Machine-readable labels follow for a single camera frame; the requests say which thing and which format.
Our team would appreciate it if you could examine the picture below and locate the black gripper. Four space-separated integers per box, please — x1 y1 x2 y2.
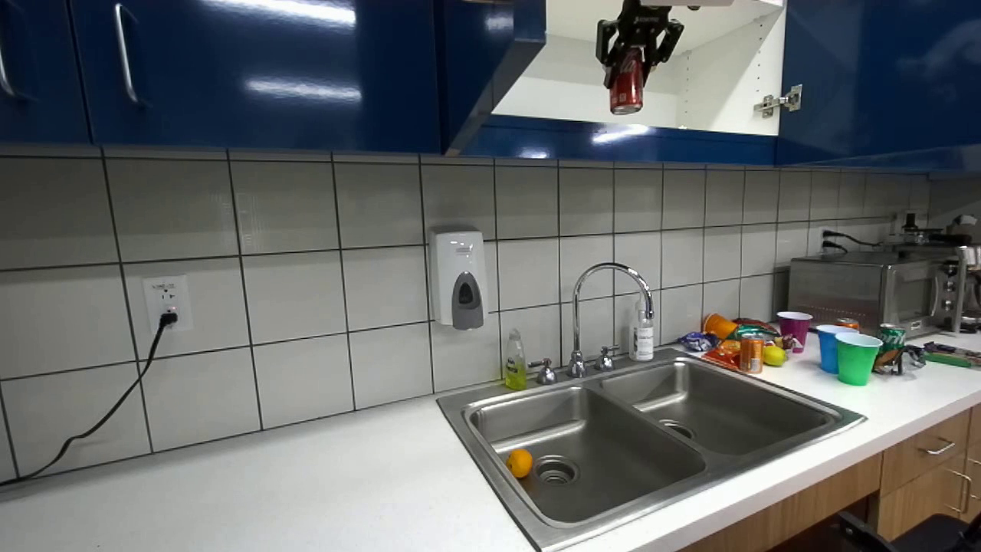
596 0 687 84

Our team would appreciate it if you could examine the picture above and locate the red cola can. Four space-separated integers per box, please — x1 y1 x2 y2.
606 44 650 115

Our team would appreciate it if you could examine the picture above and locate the tan snack can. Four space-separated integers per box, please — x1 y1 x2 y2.
735 333 767 377

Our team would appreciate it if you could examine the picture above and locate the stainless steel double sink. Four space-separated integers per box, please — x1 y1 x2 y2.
435 350 872 552

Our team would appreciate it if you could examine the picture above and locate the blue glossy cabinet door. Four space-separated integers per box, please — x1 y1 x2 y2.
67 0 445 155
439 0 550 155
0 0 93 147
780 0 981 168

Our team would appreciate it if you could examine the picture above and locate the metal cabinet hinge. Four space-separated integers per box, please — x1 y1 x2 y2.
755 84 805 120

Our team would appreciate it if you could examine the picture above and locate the chrome faucet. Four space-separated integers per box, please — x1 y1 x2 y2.
566 257 659 380

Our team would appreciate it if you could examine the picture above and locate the clear pump soap bottle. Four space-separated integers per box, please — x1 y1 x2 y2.
625 294 659 364

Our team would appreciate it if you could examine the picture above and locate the blue snack bag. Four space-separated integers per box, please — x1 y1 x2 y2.
672 328 716 359

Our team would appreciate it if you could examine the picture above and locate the green snack bag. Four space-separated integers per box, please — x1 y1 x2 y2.
734 323 780 345

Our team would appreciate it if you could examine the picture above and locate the orange snack bag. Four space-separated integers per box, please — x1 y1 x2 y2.
708 340 746 371

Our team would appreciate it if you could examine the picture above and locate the purple plastic cup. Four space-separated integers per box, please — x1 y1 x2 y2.
775 311 814 356

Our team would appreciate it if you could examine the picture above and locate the silver toaster oven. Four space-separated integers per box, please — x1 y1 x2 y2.
785 241 968 333

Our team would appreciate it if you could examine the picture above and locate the green dish soap bottle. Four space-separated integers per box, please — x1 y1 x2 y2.
501 328 532 392

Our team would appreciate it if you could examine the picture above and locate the blue plastic cup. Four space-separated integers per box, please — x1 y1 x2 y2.
811 323 856 377

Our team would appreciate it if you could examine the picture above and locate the green plastic cup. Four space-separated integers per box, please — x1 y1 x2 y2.
833 330 885 390

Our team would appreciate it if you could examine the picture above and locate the silver coffee machine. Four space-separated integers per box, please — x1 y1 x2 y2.
945 207 981 333

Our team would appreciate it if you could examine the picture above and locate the small orange fruit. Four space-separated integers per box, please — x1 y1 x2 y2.
503 447 537 480

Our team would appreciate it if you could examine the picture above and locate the green flat packet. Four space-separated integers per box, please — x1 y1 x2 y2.
924 340 981 371

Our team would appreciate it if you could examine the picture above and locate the wooden base cabinet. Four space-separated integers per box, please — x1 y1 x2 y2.
684 401 981 552

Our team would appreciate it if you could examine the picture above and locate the black chair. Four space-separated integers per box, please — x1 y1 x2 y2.
836 508 981 552

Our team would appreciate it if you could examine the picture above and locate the open white wall cabinet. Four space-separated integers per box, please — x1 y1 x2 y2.
489 0 792 166

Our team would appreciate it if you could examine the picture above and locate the white wall soap dispenser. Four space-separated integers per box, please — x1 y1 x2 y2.
427 225 490 330

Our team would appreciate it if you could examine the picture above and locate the black appliance power cable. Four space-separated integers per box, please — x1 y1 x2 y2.
819 228 895 257

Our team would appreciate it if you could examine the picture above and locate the white wall power outlet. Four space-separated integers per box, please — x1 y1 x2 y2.
140 272 197 333

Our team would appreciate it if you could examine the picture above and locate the black power cord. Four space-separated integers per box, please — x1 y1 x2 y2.
0 311 180 487

